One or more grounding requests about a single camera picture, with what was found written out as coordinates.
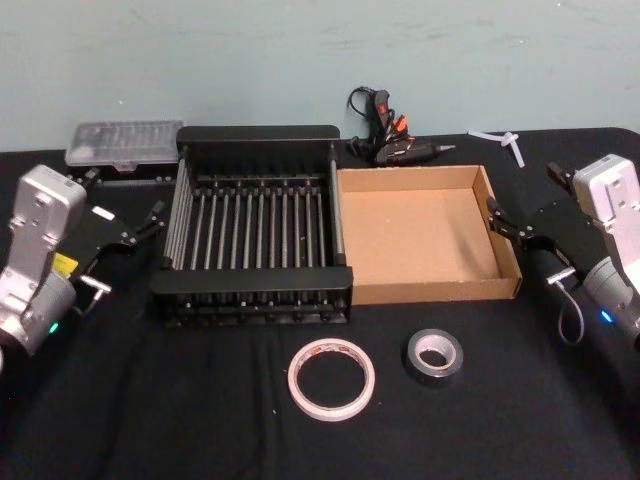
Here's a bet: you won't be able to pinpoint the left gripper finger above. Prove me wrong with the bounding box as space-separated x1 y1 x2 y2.
118 199 169 249
68 167 102 194

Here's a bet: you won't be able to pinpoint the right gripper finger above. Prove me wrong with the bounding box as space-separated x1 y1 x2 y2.
486 195 537 251
546 160 577 194

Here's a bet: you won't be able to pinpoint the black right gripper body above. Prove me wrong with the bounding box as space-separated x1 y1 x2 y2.
518 197 610 281

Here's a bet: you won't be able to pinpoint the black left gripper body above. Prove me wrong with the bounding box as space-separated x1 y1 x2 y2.
52 198 139 282

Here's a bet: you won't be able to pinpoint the white tape roll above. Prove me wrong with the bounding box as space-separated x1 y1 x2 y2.
286 337 377 423

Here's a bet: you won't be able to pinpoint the clear plastic case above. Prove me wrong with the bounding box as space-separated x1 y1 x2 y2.
64 119 185 176

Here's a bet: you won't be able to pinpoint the shallow brown cardboard tray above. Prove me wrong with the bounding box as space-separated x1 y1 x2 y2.
336 164 524 306

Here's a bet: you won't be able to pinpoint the black rack with steel bars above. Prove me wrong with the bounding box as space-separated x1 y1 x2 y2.
148 124 354 329

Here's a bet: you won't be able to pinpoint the black table cloth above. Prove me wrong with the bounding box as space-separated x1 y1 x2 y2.
0 127 640 480

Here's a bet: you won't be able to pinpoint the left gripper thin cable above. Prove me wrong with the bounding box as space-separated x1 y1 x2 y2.
74 273 113 319

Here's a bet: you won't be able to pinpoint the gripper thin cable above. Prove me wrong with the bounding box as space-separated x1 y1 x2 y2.
546 266 587 347
74 273 113 319

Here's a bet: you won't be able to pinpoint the right gripper thin cable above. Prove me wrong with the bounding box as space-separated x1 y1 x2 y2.
546 266 587 347

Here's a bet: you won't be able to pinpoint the black corded tool orange parts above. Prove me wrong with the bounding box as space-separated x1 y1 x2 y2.
344 86 457 169

